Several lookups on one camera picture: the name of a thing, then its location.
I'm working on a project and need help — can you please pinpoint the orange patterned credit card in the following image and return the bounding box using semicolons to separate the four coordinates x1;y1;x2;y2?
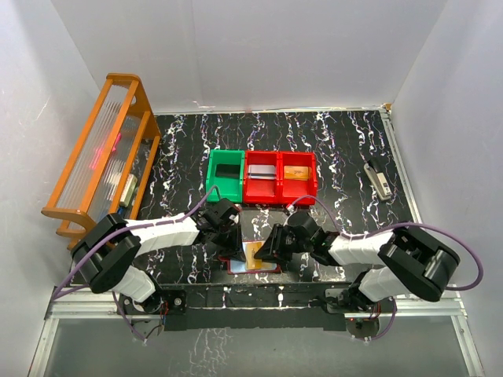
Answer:
243;240;277;271

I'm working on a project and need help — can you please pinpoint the red leather card holder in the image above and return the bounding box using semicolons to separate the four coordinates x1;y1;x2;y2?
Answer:
218;241;281;275

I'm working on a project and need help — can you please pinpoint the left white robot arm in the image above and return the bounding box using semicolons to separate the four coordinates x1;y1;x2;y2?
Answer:
71;199;244;313

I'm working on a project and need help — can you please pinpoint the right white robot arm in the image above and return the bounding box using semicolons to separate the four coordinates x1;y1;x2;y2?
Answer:
254;212;460;311

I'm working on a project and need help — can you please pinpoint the grey striped card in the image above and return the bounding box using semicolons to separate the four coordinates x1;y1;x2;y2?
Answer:
248;164;277;180

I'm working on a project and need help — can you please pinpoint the orange card in bin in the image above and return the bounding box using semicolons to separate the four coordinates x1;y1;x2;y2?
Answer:
284;165;312;181

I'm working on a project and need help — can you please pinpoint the green plastic bin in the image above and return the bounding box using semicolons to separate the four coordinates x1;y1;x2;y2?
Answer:
206;149;245;203

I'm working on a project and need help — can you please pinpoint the red bin right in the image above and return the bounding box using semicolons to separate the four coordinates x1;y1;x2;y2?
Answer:
278;151;318;205

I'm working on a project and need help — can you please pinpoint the red bin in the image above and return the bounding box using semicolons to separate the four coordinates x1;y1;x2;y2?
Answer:
243;150;279;205
278;151;318;205

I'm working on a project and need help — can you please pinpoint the red bin left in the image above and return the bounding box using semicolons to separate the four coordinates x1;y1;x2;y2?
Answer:
243;150;279;205

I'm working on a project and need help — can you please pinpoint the black grey stapler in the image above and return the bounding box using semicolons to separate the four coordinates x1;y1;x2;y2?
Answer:
363;157;392;201

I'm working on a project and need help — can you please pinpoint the beige box in rack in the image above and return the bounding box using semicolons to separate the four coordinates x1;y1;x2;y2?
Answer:
119;174;138;207

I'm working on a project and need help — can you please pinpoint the orange wooden rack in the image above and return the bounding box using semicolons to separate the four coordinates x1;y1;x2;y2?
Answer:
42;73;161;248

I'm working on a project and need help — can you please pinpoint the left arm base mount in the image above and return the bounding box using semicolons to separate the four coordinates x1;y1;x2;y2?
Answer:
113;289;187;342

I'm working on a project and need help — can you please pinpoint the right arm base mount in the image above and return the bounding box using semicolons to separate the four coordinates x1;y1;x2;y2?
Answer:
316;288;397;342

